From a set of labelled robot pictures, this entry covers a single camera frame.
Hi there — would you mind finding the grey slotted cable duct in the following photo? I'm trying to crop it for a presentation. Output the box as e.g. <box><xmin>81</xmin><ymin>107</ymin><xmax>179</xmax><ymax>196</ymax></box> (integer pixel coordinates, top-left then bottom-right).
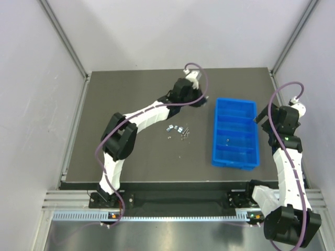
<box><xmin>52</xmin><ymin>208</ymin><xmax>262</xmax><ymax>222</ymax></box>

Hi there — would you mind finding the blue compartment bin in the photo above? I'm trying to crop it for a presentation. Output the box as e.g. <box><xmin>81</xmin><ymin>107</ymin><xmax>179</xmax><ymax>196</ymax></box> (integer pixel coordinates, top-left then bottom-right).
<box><xmin>211</xmin><ymin>98</ymin><xmax>260</xmax><ymax>171</ymax></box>

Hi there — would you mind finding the aluminium frame post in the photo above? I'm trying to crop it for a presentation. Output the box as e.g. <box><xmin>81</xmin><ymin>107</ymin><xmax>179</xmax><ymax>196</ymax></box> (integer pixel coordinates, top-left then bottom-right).
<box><xmin>270</xmin><ymin>0</ymin><xmax>320</xmax><ymax>76</ymax></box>
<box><xmin>37</xmin><ymin>0</ymin><xmax>88</xmax><ymax>79</ymax></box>

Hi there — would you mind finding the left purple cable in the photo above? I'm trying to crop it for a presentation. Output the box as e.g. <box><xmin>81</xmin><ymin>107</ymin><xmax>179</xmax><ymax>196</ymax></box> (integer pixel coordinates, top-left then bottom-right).
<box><xmin>49</xmin><ymin>62</ymin><xmax>209</xmax><ymax>246</ymax></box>

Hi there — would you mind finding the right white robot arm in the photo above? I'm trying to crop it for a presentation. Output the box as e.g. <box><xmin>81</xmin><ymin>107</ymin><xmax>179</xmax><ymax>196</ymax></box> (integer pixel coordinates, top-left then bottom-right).
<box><xmin>249</xmin><ymin>98</ymin><xmax>321</xmax><ymax>248</ymax></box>

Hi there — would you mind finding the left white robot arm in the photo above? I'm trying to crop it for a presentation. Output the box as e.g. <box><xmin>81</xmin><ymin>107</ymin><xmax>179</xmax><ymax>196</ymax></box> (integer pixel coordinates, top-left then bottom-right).
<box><xmin>95</xmin><ymin>66</ymin><xmax>207</xmax><ymax>203</ymax></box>

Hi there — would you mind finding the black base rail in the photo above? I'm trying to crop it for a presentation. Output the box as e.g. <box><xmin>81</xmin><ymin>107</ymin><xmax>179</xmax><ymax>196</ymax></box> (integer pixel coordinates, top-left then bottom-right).
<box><xmin>88</xmin><ymin>181</ymin><xmax>265</xmax><ymax>211</ymax></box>

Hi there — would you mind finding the right aluminium frame post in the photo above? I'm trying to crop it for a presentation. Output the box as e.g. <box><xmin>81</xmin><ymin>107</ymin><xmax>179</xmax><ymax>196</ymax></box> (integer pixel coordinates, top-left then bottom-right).
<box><xmin>270</xmin><ymin>0</ymin><xmax>320</xmax><ymax>76</ymax></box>

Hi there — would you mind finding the left aluminium frame post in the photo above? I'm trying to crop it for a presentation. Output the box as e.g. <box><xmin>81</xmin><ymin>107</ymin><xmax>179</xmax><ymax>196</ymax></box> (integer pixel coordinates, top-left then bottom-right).
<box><xmin>37</xmin><ymin>0</ymin><xmax>88</xmax><ymax>79</ymax></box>

